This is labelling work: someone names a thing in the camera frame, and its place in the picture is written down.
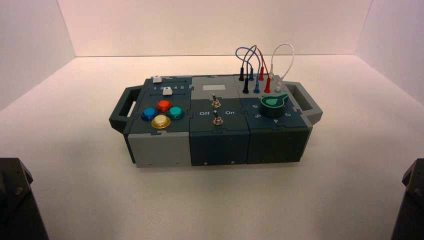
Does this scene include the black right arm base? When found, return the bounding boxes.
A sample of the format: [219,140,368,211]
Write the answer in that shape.
[390,158,424,240]

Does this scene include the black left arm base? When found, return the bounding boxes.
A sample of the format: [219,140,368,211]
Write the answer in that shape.
[0,157,50,240]

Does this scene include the dark teal grey control box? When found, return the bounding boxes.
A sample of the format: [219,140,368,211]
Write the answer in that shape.
[109,73,324,169]

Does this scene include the green push button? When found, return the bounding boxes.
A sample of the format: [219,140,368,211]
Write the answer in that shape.
[167,106,185,121]

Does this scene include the red push button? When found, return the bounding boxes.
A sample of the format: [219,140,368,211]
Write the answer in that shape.
[156,99,173,114]

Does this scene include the yellow push button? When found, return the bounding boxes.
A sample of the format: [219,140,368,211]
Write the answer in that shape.
[151,114,172,130]

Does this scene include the blue push button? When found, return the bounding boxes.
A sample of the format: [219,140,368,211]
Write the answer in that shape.
[141,107,159,122]

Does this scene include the green black rotary knob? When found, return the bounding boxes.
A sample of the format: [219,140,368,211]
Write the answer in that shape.
[260,94,290,119]

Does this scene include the black jumper cable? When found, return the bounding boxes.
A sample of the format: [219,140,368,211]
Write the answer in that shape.
[238,44,259,95]

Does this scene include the blue jumper cable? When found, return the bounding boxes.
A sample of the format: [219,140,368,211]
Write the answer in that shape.
[235,46,263,94]

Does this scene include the red jumper cable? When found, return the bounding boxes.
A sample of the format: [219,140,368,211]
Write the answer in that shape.
[256,48,273,94]

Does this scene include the white jumper cable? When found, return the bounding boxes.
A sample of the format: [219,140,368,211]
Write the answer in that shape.
[269,43,296,94]

